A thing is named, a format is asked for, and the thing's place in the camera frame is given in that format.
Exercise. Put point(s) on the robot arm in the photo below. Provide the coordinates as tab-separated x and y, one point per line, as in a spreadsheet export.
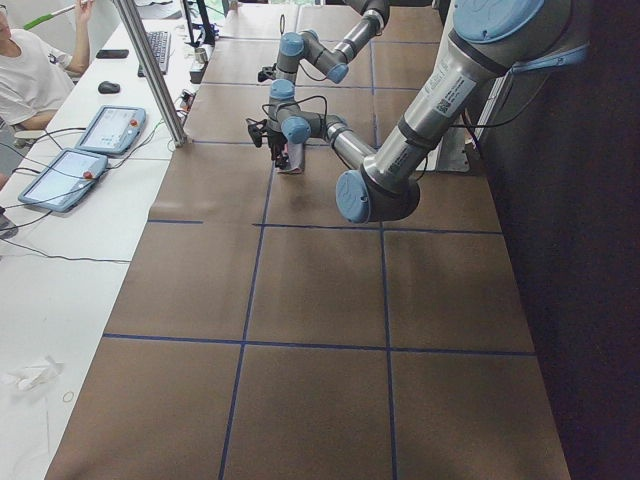
487	40
296	47

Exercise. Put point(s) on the lower teach pendant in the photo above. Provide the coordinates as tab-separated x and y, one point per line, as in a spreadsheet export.
65	180

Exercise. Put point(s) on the metal cup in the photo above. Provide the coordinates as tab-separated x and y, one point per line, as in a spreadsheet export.
203	53

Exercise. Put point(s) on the upper teach pendant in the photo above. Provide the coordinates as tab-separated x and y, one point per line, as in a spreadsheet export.
113	130

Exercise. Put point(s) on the aluminium frame post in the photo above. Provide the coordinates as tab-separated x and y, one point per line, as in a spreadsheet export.
138	36

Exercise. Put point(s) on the pink towel grey hem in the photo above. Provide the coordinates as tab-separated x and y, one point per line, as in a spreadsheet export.
296	160

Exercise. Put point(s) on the teach pendant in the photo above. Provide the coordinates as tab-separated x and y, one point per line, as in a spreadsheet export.
65	180
113	130

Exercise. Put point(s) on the black computer mouse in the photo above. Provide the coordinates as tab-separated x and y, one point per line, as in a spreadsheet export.
108	88

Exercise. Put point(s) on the crumpled white tissue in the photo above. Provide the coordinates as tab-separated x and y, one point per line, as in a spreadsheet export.
27	378

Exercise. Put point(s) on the black keyboard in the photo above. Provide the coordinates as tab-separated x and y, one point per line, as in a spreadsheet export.
160	44

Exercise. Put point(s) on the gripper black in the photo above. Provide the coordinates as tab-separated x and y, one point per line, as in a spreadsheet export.
276	141
273	73

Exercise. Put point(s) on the black smartphone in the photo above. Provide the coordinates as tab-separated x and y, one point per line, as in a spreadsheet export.
112	54

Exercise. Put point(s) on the person in white shirt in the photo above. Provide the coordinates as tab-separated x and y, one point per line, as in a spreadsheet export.
35	76

